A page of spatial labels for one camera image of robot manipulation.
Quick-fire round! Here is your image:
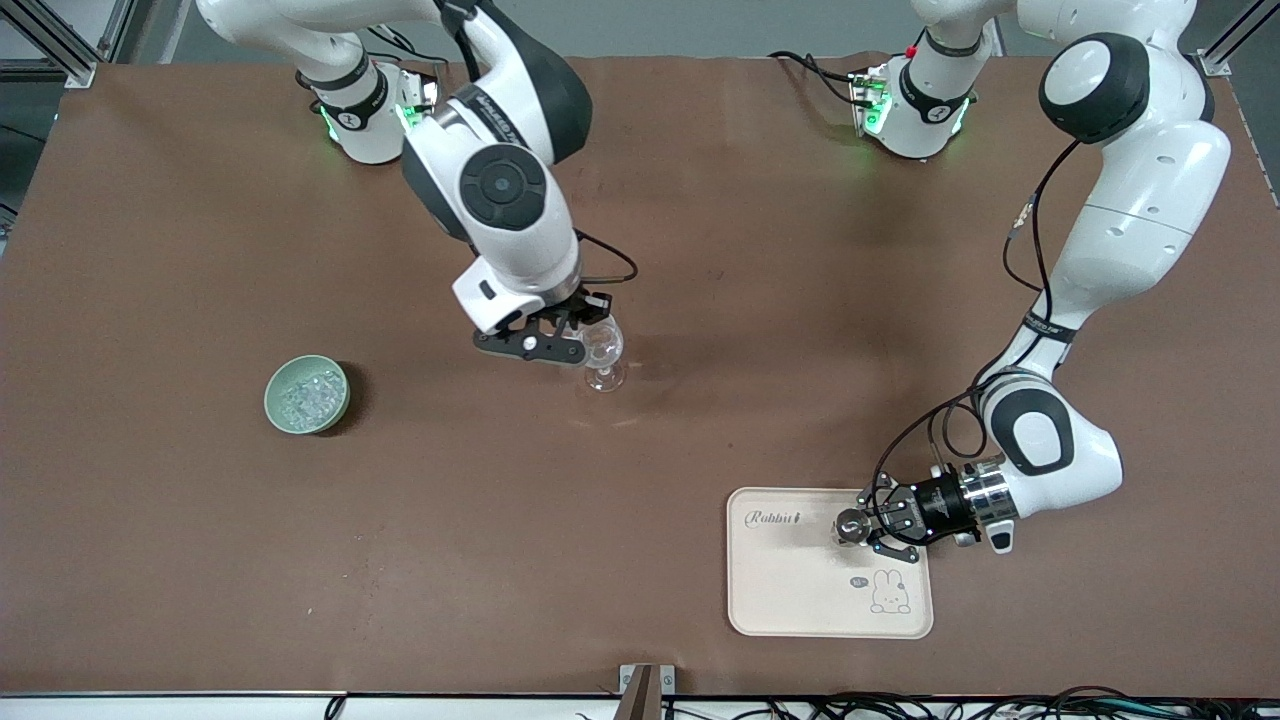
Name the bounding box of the cream rabbit print tray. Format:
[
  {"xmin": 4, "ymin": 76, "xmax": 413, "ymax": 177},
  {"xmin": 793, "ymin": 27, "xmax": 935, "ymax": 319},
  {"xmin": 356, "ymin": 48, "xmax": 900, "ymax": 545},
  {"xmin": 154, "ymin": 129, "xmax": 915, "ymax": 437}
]
[{"xmin": 727, "ymin": 487, "xmax": 934, "ymax": 639}]

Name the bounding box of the black base cable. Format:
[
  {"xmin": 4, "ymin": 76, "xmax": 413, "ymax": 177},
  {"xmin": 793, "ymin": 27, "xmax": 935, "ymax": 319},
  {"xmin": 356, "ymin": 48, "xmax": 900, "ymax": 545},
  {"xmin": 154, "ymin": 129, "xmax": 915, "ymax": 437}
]
[
  {"xmin": 768, "ymin": 50, "xmax": 863, "ymax": 107},
  {"xmin": 365, "ymin": 25, "xmax": 442, "ymax": 86}
]

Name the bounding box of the grey left base connector plate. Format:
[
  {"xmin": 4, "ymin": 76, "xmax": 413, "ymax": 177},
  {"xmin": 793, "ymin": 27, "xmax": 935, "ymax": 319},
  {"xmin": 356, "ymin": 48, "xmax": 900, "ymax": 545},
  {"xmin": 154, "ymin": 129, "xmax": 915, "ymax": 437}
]
[{"xmin": 850, "ymin": 65, "xmax": 893, "ymax": 137}]

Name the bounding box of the grey right base connector plate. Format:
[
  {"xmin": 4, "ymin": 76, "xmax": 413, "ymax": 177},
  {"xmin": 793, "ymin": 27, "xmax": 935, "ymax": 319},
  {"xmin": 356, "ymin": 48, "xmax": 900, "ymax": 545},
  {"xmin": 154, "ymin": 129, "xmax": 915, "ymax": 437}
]
[{"xmin": 395, "ymin": 75, "xmax": 442, "ymax": 133}]

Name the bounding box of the black right base cable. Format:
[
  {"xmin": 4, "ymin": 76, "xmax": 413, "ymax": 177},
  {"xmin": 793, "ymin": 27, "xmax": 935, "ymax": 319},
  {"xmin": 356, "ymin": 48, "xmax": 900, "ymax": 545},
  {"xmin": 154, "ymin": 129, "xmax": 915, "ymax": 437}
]
[{"xmin": 365, "ymin": 25, "xmax": 442, "ymax": 86}]

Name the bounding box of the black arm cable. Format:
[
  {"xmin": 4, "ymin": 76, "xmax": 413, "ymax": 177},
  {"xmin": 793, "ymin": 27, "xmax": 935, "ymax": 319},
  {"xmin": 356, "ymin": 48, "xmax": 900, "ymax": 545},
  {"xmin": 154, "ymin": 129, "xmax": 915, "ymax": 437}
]
[
  {"xmin": 868, "ymin": 138, "xmax": 1087, "ymax": 521},
  {"xmin": 574, "ymin": 230, "xmax": 640, "ymax": 287}
]

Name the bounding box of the black cable bundle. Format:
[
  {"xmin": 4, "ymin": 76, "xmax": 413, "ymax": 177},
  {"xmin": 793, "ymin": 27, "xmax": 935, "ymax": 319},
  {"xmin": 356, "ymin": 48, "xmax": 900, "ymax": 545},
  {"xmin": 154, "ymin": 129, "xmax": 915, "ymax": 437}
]
[{"xmin": 660, "ymin": 685, "xmax": 1280, "ymax": 720}]

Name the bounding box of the clear wine glass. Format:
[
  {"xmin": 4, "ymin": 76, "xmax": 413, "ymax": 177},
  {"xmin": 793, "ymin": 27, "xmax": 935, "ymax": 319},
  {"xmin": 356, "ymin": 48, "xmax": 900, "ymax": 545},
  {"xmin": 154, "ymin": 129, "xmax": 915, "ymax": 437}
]
[{"xmin": 578, "ymin": 315, "xmax": 629, "ymax": 393}]

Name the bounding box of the aluminium frame profile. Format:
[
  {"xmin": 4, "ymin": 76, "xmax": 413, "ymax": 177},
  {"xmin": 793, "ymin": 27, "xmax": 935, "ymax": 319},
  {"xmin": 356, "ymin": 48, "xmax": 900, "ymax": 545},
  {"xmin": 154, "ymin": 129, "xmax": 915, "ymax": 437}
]
[
  {"xmin": 0, "ymin": 0, "xmax": 137, "ymax": 87},
  {"xmin": 1198, "ymin": 0, "xmax": 1280, "ymax": 79}
]

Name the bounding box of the black left base cable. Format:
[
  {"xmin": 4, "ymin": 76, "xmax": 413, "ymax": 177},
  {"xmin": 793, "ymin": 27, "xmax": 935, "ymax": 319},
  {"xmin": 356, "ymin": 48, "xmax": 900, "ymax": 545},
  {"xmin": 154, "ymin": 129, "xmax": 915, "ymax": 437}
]
[{"xmin": 768, "ymin": 50, "xmax": 863, "ymax": 107}]

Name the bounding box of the brown table mat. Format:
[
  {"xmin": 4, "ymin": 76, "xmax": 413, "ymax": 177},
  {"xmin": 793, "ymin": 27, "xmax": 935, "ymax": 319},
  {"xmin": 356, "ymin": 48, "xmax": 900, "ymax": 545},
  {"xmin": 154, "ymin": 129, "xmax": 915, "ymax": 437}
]
[{"xmin": 0, "ymin": 55, "xmax": 1280, "ymax": 698}]

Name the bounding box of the pale green ceramic bowl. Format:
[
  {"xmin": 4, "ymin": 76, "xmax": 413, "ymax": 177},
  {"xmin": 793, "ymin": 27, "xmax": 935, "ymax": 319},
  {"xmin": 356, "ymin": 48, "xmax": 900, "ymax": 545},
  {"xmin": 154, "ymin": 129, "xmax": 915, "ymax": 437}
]
[{"xmin": 264, "ymin": 355, "xmax": 351, "ymax": 436}]

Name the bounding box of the grey base connector plate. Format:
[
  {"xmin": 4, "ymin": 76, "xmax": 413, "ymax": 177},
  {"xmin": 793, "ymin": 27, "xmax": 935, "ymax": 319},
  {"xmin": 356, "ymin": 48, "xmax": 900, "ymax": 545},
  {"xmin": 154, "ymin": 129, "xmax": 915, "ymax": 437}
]
[
  {"xmin": 850, "ymin": 65, "xmax": 893, "ymax": 137},
  {"xmin": 395, "ymin": 75, "xmax": 442, "ymax": 133}
]

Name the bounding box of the grey metal edge bracket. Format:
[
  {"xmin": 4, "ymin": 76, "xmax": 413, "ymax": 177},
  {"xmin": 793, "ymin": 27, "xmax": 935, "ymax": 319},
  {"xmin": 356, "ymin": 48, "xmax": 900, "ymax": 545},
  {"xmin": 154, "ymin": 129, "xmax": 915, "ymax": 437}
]
[{"xmin": 619, "ymin": 663, "xmax": 677, "ymax": 696}]

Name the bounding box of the clear ice cubes pile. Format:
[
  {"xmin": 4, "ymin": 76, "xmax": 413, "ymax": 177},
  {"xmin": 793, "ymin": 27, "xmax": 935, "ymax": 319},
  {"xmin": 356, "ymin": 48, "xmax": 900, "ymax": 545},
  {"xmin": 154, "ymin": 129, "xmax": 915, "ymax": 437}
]
[{"xmin": 278, "ymin": 370, "xmax": 341, "ymax": 427}]

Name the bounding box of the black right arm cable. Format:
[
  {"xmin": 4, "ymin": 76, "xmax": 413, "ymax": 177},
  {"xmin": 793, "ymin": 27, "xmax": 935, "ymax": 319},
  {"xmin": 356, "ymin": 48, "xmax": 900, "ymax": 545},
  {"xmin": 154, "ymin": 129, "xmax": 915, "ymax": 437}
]
[{"xmin": 574, "ymin": 230, "xmax": 640, "ymax": 287}]

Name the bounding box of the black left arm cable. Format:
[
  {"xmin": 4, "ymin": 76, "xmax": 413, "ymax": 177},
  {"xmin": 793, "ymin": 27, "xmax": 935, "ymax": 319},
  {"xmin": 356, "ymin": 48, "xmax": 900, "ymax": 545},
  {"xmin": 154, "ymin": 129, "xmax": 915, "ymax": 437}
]
[{"xmin": 868, "ymin": 138, "xmax": 1087, "ymax": 521}]

